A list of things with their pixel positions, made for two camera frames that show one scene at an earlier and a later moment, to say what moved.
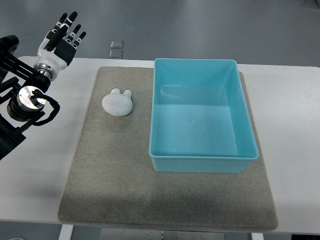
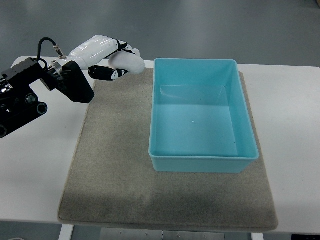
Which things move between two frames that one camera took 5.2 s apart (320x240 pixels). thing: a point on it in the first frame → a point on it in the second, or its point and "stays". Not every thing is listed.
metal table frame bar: [120, 234] stays
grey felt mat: [110, 184] stays
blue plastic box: [201, 120] stays
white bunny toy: [117, 104] → [131, 62]
